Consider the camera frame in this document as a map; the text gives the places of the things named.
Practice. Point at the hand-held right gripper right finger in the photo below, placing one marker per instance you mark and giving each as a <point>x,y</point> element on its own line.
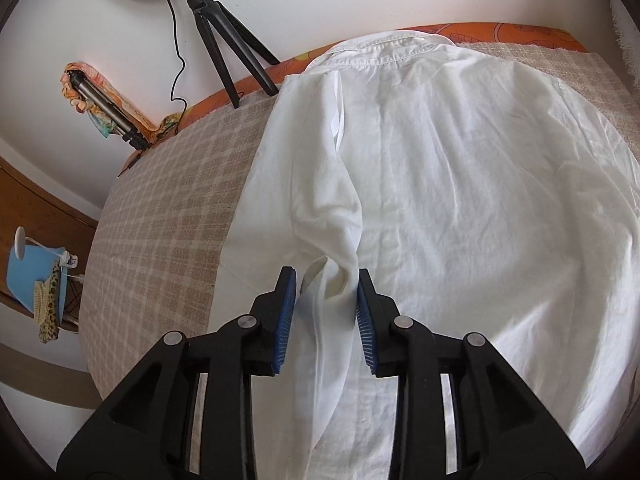
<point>365,330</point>

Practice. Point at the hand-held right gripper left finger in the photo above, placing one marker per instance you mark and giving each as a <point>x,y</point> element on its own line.
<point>285,320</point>

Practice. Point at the white shirt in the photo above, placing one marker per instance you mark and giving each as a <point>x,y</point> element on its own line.
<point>450,185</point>

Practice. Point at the beige checked blanket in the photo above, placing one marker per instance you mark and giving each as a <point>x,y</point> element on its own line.
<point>175,200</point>

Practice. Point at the leopard print cloth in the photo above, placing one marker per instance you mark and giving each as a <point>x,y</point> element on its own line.
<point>49,305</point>

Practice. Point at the blue chair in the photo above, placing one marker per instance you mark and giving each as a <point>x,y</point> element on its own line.
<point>30,275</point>

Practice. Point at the wooden wardrobe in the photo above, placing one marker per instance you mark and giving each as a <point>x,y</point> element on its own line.
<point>45,205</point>

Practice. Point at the white curved object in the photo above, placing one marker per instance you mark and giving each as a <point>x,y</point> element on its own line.
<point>20,242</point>

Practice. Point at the grey folded tripod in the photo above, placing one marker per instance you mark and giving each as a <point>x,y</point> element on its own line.
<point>100,107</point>

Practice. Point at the colourful patterned scarf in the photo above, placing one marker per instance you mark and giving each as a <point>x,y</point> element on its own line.
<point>107,85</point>

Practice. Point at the black tripod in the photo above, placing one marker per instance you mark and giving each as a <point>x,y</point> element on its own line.
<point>207,30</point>

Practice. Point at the orange patterned bed sheet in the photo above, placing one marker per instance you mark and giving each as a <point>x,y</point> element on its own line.
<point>500,32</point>

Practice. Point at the white fringed cloth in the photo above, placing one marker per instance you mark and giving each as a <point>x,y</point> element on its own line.
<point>625,50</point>

